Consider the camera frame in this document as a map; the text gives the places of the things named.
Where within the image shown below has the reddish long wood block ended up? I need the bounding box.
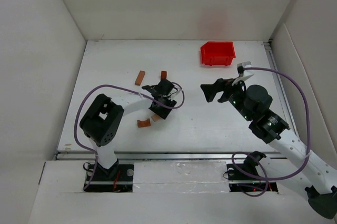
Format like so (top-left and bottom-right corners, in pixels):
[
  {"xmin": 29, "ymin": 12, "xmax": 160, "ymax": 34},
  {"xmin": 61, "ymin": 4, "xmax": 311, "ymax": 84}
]
[{"xmin": 134, "ymin": 71, "xmax": 146, "ymax": 86}]

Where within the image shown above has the reddish arch wood block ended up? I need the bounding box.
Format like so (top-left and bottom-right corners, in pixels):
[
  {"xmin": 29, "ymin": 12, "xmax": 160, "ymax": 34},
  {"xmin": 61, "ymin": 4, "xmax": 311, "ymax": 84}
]
[{"xmin": 137, "ymin": 118, "xmax": 151, "ymax": 128}]

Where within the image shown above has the white foam front panel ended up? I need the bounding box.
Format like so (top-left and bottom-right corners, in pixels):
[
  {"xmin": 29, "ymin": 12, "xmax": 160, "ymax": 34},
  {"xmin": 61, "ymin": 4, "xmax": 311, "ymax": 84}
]
[{"xmin": 133, "ymin": 161, "xmax": 229, "ymax": 194}]

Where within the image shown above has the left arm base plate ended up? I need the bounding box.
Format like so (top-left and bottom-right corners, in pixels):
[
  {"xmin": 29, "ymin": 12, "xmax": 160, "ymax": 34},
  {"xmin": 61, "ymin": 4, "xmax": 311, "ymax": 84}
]
[{"xmin": 83, "ymin": 162, "xmax": 134, "ymax": 193}]

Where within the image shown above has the aluminium right rail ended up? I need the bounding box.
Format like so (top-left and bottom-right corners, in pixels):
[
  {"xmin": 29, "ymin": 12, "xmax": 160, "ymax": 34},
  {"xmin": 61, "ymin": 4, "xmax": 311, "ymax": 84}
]
[{"xmin": 263, "ymin": 42, "xmax": 299, "ymax": 136}]

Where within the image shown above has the aluminium front rail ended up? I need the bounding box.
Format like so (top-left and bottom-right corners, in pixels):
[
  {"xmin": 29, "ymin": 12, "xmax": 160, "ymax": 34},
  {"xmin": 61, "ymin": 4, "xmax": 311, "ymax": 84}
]
[{"xmin": 55, "ymin": 151, "xmax": 288, "ymax": 160}]

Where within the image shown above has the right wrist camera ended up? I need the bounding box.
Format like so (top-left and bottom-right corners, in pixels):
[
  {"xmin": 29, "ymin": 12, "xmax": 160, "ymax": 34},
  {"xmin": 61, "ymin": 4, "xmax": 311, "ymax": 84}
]
[{"xmin": 237, "ymin": 61, "xmax": 252, "ymax": 76}]

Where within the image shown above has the reddish short wood block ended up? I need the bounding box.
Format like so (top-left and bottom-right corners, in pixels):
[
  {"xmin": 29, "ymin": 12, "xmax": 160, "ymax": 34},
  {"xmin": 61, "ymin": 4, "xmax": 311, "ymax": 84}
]
[{"xmin": 161, "ymin": 71, "xmax": 167, "ymax": 80}]

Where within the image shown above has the light long wood block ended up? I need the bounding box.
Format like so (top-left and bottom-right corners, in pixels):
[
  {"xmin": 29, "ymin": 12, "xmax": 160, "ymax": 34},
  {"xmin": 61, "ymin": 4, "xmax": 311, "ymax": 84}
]
[{"xmin": 151, "ymin": 114, "xmax": 162, "ymax": 122}]

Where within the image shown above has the aluminium rail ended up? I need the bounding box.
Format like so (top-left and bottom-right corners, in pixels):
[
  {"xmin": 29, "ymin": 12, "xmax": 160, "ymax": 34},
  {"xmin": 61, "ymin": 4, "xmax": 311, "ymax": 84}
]
[
  {"xmin": 55, "ymin": 151, "xmax": 288, "ymax": 160},
  {"xmin": 263, "ymin": 42, "xmax": 299, "ymax": 136}
]

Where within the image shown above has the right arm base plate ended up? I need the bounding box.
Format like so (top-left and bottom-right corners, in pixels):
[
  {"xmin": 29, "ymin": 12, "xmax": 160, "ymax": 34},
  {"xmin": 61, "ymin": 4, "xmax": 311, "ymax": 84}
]
[{"xmin": 223, "ymin": 163, "xmax": 266, "ymax": 193}]

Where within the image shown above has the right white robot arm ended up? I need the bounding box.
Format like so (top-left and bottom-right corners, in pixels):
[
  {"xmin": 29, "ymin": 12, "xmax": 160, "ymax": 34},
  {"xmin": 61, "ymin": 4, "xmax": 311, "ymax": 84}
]
[{"xmin": 201, "ymin": 79, "xmax": 336, "ymax": 219}]

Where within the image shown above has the red plastic bin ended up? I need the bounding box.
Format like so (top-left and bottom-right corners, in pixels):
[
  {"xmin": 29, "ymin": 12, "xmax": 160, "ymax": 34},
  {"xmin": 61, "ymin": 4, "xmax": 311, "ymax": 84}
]
[{"xmin": 200, "ymin": 41, "xmax": 236, "ymax": 66}]

